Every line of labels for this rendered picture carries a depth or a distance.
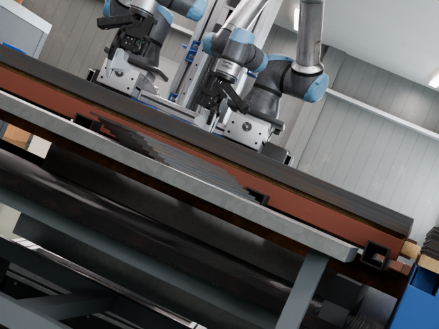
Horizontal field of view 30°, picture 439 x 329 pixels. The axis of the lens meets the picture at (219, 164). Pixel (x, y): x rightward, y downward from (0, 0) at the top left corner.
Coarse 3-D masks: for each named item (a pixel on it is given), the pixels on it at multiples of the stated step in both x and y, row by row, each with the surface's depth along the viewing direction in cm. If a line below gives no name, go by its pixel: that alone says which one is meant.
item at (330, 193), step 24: (0, 48) 205; (48, 72) 201; (96, 96) 198; (120, 96) 196; (144, 120) 194; (168, 120) 193; (216, 144) 190; (264, 168) 186; (288, 168) 185; (312, 192) 183; (336, 192) 182; (360, 216) 183; (384, 216) 179
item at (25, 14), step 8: (0, 0) 286; (8, 0) 291; (8, 8) 293; (16, 8) 298; (24, 8) 302; (24, 16) 305; (32, 16) 310; (32, 24) 312; (40, 24) 317; (48, 24) 323; (48, 32) 325
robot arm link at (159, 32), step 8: (160, 8) 306; (152, 16) 305; (160, 16) 306; (168, 16) 307; (160, 24) 306; (168, 24) 309; (152, 32) 306; (160, 32) 307; (168, 32) 312; (160, 40) 308
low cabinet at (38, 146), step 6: (72, 120) 872; (36, 138) 875; (30, 144) 876; (36, 144) 875; (42, 144) 874; (48, 144) 873; (30, 150) 875; (36, 150) 875; (42, 150) 874; (42, 156) 873
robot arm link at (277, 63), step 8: (272, 56) 302; (280, 56) 301; (272, 64) 301; (280, 64) 301; (288, 64) 300; (264, 72) 302; (272, 72) 301; (280, 72) 299; (256, 80) 304; (264, 80) 302; (272, 80) 301; (280, 80) 299; (272, 88) 301; (280, 88) 301
